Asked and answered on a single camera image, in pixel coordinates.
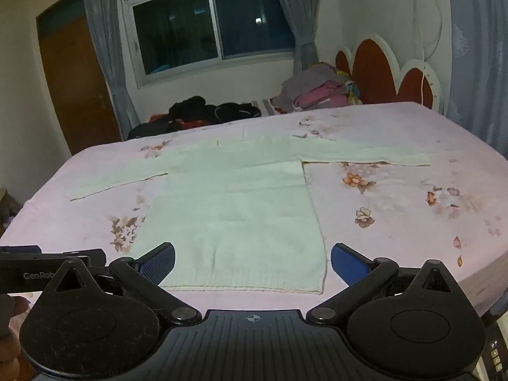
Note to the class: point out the white knit sweater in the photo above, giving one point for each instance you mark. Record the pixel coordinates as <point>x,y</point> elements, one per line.
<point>238,206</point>

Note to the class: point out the grey appliance with buttons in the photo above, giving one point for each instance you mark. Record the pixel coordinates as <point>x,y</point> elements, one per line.
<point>496,353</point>

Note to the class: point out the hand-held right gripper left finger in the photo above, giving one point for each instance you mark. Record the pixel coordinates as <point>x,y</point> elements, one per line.
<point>158,262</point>

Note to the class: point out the brown wooden door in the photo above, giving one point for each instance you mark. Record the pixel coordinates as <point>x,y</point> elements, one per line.
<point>75,87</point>

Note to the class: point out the pink floral bed sheet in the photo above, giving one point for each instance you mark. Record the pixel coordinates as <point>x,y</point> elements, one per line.
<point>397,226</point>

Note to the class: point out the blue patterned curtain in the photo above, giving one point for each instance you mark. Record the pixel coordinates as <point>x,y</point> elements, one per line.
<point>480,55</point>

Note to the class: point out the red and white headboard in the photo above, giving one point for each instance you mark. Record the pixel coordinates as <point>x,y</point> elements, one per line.
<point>373,71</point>

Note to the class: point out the pile of folded clothes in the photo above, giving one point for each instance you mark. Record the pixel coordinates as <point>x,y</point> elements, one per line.
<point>313,87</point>

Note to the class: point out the grey curtain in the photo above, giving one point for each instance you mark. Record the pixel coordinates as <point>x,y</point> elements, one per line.
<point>107,55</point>
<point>299,16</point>

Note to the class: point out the person's left hand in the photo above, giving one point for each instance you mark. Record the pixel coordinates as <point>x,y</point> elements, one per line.
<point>12,305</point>

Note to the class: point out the aluminium sliding window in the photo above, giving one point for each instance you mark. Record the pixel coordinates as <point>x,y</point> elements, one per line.
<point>210,24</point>

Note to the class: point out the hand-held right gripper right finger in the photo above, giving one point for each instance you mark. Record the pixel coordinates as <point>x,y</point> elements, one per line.
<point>347,262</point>

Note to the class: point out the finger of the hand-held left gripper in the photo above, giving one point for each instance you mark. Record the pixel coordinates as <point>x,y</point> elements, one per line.
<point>93,260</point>
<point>20,249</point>

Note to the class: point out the pile of dark clothes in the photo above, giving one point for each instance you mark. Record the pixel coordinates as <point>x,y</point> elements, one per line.
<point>198,113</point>

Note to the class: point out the striped cloth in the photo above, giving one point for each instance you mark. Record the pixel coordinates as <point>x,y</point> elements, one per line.
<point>264,107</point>

